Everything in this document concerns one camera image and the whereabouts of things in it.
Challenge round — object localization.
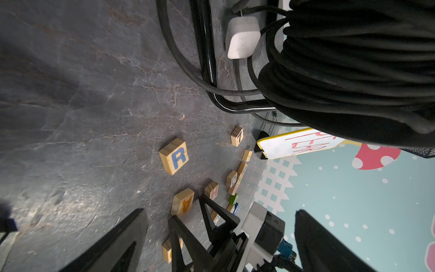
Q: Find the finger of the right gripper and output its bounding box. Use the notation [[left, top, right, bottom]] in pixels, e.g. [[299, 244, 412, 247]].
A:
[[168, 215, 217, 272], [198, 194, 241, 244]]

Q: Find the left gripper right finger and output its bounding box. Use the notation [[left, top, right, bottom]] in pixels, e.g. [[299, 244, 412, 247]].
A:
[[295, 210, 374, 272]]

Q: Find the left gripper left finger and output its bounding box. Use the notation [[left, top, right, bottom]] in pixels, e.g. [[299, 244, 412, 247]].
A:
[[62, 209, 148, 272]]

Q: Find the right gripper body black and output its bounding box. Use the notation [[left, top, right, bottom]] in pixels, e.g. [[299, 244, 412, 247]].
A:
[[207, 201, 285, 272]]

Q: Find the wooden A block orange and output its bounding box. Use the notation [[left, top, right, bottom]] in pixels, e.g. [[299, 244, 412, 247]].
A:
[[171, 188, 195, 217]]

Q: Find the wooden R block blue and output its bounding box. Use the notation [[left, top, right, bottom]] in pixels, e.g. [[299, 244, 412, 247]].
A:
[[159, 138, 189, 175]]

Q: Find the pink letter wooden block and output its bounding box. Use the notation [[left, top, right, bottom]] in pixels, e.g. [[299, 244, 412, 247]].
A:
[[204, 181, 219, 200]]

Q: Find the whiteboard with red PEAR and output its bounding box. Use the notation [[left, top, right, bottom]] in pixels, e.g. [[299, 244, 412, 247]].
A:
[[257, 128, 345, 160]]

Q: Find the wooden C block blue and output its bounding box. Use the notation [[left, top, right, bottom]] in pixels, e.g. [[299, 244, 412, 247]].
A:
[[211, 211, 221, 226]]

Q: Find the wooden block beside blue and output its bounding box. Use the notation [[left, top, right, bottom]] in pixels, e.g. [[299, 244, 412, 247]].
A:
[[227, 204, 235, 213]]

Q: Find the blue 7 block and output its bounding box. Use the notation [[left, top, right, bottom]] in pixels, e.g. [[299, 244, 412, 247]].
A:
[[233, 203, 239, 214]]

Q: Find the green block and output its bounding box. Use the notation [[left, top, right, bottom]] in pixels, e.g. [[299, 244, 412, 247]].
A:
[[229, 193, 239, 205]]

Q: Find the wooden Q block orange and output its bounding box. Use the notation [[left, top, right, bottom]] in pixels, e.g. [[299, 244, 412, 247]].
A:
[[162, 238, 172, 264]]

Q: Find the wooden O block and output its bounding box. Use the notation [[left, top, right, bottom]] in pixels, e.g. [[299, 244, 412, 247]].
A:
[[226, 171, 238, 189]]

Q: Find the wooden N block stack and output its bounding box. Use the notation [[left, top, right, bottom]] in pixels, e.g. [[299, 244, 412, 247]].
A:
[[227, 162, 248, 195]]

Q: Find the wooden block top yellow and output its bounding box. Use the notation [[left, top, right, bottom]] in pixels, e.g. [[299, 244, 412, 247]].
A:
[[242, 149, 253, 162]]

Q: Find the wooden T block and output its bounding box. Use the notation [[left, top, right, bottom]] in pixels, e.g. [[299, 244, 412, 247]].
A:
[[230, 126, 244, 147]]

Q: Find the black cable reel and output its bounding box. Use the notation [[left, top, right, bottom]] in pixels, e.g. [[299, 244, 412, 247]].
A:
[[156, 1, 435, 149]]

